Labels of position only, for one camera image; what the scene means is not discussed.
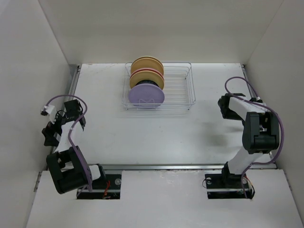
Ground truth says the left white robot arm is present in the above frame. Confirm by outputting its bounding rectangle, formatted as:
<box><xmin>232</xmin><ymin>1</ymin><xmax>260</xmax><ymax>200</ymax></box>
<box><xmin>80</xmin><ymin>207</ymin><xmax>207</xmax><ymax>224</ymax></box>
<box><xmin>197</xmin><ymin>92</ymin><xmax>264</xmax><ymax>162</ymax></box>
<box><xmin>40</xmin><ymin>99</ymin><xmax>110</xmax><ymax>194</ymax></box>

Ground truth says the brown yellow patterned plate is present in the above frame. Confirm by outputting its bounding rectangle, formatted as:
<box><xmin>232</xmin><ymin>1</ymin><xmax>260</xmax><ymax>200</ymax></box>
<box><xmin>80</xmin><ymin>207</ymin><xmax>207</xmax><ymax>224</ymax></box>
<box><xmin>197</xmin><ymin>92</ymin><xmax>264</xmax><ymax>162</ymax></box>
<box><xmin>141</xmin><ymin>80</ymin><xmax>160</xmax><ymax>88</ymax></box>

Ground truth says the blue patterned ceramic plate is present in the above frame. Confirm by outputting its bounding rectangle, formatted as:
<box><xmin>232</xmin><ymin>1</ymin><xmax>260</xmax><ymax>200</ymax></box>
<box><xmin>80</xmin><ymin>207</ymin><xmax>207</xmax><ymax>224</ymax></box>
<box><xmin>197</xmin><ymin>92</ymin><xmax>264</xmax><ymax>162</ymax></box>
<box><xmin>136</xmin><ymin>80</ymin><xmax>158</xmax><ymax>86</ymax></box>

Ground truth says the lavender plastic plate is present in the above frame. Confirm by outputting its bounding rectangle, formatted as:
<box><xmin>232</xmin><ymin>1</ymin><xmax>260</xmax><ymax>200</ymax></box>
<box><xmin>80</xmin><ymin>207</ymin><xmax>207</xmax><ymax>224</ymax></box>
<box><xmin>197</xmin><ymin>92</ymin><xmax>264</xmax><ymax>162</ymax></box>
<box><xmin>128</xmin><ymin>84</ymin><xmax>165</xmax><ymax>106</ymax></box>

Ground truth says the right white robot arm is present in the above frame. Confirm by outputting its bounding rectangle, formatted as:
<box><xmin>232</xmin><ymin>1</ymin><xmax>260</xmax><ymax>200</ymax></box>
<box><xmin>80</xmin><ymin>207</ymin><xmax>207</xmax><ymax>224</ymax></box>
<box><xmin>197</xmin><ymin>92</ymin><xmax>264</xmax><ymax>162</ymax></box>
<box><xmin>218</xmin><ymin>93</ymin><xmax>279</xmax><ymax>187</ymax></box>

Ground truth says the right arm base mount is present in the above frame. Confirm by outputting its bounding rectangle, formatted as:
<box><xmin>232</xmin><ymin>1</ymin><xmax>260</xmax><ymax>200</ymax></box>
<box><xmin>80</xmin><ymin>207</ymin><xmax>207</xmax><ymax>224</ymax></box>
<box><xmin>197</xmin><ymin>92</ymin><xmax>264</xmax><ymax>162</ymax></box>
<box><xmin>202</xmin><ymin>173</ymin><xmax>256</xmax><ymax>200</ymax></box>

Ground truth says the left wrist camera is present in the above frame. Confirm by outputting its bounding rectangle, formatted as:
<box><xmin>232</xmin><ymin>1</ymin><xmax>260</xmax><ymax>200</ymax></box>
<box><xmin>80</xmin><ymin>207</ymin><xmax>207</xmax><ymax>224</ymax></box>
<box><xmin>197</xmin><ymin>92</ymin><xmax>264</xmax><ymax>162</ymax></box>
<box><xmin>40</xmin><ymin>104</ymin><xmax>57</xmax><ymax>117</ymax></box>

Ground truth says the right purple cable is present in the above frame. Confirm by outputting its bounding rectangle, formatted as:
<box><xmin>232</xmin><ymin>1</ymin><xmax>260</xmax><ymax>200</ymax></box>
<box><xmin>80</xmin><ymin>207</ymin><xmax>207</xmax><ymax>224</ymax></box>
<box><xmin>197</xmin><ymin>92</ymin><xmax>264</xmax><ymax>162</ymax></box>
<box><xmin>225</xmin><ymin>76</ymin><xmax>285</xmax><ymax>190</ymax></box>

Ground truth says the white wire dish rack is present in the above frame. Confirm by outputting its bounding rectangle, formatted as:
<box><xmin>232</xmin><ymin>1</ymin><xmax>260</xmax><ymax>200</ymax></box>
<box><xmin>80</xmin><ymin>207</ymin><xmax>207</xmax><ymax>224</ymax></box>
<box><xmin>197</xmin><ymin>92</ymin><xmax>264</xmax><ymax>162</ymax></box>
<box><xmin>122</xmin><ymin>61</ymin><xmax>196</xmax><ymax>112</ymax></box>

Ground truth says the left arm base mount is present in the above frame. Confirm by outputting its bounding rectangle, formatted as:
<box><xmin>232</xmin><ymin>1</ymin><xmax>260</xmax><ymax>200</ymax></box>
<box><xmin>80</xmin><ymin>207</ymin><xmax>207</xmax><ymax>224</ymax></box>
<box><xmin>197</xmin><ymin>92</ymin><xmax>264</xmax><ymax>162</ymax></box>
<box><xmin>76</xmin><ymin>173</ymin><xmax>122</xmax><ymax>200</ymax></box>

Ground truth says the cream white plastic plate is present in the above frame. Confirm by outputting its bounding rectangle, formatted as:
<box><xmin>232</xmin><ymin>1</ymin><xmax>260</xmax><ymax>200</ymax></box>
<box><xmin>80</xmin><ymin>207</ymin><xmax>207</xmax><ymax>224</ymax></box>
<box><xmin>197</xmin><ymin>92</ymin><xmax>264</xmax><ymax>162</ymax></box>
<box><xmin>130</xmin><ymin>56</ymin><xmax>164</xmax><ymax>75</ymax></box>

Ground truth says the yellow plastic plate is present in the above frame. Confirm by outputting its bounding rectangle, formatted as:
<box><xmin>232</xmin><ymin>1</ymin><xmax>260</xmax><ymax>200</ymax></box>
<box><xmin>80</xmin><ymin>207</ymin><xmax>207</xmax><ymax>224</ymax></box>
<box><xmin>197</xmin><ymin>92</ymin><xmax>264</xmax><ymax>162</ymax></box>
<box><xmin>129</xmin><ymin>71</ymin><xmax>164</xmax><ymax>89</ymax></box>

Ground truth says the pink plastic plate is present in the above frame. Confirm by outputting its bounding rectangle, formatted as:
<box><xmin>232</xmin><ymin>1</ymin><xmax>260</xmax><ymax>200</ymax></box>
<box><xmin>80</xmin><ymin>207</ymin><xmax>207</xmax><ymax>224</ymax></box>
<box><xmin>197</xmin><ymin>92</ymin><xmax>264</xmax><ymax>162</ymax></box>
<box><xmin>130</xmin><ymin>67</ymin><xmax>163</xmax><ymax>78</ymax></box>

